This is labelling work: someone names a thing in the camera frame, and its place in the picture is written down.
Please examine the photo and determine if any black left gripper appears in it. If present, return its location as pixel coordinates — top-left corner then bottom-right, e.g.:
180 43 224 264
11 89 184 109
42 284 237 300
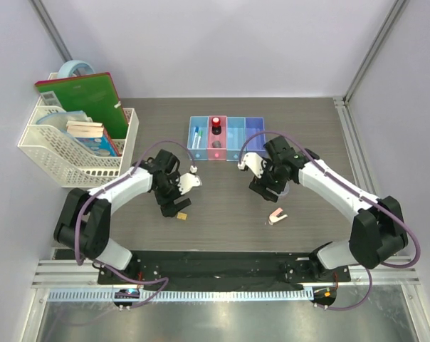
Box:
153 172 190 217

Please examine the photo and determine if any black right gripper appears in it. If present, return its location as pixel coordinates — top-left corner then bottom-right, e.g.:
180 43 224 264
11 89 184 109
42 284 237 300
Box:
250 156 290 202

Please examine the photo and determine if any clear paperclip jar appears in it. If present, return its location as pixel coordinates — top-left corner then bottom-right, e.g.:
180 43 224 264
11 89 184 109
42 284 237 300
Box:
278 183 290 199

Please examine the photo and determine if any pink staple remover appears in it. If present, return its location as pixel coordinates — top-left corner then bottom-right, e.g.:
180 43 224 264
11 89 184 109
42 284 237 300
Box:
268 207 288 226

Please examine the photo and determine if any pink drawer box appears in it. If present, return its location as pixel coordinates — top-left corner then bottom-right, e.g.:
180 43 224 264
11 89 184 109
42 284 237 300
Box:
207 115 227 160

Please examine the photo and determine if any light blue drawer box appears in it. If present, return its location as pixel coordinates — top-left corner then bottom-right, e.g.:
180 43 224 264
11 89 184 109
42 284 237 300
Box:
187 116 209 160

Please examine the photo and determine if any red black stamp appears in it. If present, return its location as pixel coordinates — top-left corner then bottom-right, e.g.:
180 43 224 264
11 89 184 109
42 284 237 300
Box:
211 117 221 135

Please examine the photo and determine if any blue white marker pen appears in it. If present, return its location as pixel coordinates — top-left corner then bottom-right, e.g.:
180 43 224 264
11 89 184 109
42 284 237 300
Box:
191 126 199 149

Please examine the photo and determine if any purple drawer box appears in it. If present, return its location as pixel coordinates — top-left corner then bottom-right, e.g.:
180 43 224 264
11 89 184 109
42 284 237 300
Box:
246 117 267 157

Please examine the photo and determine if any green white marker pen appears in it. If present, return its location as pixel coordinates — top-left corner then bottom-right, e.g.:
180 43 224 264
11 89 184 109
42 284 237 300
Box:
195 130 204 149

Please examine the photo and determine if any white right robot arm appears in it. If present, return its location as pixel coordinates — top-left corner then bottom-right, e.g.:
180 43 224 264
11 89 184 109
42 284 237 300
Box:
238 135 409 281

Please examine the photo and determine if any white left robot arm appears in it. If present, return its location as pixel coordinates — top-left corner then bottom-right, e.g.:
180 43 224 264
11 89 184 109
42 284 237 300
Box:
53 150 201 284

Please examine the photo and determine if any white mesh file organizer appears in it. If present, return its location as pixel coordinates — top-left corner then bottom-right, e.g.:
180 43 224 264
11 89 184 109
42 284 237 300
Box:
18 73 139 187

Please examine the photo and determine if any stack of notebooks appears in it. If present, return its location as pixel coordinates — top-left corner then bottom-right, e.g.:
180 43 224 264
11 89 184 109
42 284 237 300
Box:
66 121 105 138

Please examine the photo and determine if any green folder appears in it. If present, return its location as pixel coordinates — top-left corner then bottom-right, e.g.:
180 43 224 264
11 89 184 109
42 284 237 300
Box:
35 73 128 139

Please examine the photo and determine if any clear blue plastic pouch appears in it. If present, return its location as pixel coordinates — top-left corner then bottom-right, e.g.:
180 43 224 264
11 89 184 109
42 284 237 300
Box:
36 110 93 135

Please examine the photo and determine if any light blue tape roll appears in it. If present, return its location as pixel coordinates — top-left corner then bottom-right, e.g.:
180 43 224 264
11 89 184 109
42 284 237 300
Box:
57 60 95 79

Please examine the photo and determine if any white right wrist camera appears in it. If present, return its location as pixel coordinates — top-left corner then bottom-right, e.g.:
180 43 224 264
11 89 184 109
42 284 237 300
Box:
237 152 264 179

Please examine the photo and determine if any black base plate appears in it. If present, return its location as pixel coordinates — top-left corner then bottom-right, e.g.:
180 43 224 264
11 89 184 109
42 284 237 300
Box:
97 249 352 291

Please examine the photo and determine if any white slotted cable duct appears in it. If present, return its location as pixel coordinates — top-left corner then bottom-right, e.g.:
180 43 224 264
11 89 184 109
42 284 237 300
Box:
48 287 313 303

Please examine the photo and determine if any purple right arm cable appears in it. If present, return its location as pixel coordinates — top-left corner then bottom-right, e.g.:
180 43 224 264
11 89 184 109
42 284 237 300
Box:
237 130 422 311

